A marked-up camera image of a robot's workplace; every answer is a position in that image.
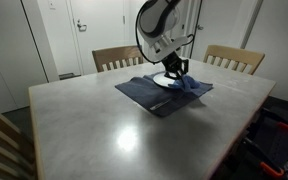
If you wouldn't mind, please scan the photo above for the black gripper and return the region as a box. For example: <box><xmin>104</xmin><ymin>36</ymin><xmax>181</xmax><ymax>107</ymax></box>
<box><xmin>160</xmin><ymin>51</ymin><xmax>190</xmax><ymax>80</ymax></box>

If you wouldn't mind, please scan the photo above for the blue microfibre towel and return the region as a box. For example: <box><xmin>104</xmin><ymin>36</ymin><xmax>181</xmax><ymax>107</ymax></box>
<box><xmin>167</xmin><ymin>74</ymin><xmax>202</xmax><ymax>94</ymax></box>

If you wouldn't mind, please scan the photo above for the silver metal fork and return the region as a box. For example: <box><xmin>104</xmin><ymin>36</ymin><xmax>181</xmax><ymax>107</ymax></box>
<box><xmin>149</xmin><ymin>97</ymin><xmax>174</xmax><ymax>112</ymax></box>

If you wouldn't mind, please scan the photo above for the white round plate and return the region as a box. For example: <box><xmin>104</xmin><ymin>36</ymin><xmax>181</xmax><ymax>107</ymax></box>
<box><xmin>152</xmin><ymin>71</ymin><xmax>185</xmax><ymax>89</ymax></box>

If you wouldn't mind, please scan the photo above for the dark blue cloth placemat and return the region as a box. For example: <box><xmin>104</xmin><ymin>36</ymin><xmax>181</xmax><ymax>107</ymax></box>
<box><xmin>114</xmin><ymin>70</ymin><xmax>214</xmax><ymax>118</ymax></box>

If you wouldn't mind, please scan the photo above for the light wooden chair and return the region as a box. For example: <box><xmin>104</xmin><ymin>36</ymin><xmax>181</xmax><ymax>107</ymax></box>
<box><xmin>202</xmin><ymin>44</ymin><xmax>266</xmax><ymax>76</ymax></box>

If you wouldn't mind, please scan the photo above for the brown wooden chair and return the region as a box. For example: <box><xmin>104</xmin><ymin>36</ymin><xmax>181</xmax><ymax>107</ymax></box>
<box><xmin>91</xmin><ymin>44</ymin><xmax>144</xmax><ymax>74</ymax></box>

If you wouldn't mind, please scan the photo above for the dark slatted wooden chair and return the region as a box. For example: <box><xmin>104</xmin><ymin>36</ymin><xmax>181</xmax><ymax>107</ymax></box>
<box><xmin>0</xmin><ymin>104</ymin><xmax>38</xmax><ymax>180</ymax></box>

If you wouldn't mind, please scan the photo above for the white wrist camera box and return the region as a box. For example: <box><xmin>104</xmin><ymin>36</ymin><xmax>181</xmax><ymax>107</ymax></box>
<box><xmin>150</xmin><ymin>35</ymin><xmax>189</xmax><ymax>58</ymax></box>

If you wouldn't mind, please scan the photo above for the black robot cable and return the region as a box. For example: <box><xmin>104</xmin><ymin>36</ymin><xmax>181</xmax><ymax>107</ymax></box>
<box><xmin>134</xmin><ymin>0</ymin><xmax>196</xmax><ymax>51</ymax></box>

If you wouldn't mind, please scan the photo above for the red handled bar clamp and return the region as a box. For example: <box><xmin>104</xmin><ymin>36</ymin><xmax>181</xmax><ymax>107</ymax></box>
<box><xmin>276</xmin><ymin>121</ymin><xmax>288</xmax><ymax>135</ymax></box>

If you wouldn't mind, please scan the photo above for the orange handled bar clamp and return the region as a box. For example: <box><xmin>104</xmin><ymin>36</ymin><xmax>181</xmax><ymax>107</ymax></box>
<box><xmin>259</xmin><ymin>161</ymin><xmax>286</xmax><ymax>178</ymax></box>

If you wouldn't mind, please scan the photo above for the white wall light switch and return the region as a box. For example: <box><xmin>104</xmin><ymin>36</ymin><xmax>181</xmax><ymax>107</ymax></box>
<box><xmin>47</xmin><ymin>0</ymin><xmax>57</xmax><ymax>11</ymax></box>

